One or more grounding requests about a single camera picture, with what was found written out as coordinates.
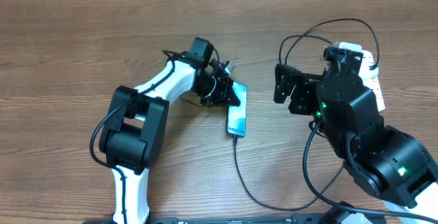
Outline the black USB charging cable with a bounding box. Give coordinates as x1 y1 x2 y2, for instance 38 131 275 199
232 18 381 212

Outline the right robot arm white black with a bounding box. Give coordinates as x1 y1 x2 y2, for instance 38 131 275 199
274 42 437 223

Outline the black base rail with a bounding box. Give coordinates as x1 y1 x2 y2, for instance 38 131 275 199
81 201 387 224

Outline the white charger plug adapter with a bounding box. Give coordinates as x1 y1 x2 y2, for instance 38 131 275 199
359 62 378 81

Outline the Galaxy S24+ smartphone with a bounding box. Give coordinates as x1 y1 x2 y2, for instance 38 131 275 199
227 82 248 137

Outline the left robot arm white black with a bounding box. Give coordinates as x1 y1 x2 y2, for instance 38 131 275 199
90 37 247 223

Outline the white power strip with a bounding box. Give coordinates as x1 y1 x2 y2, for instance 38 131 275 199
362 50 385 112

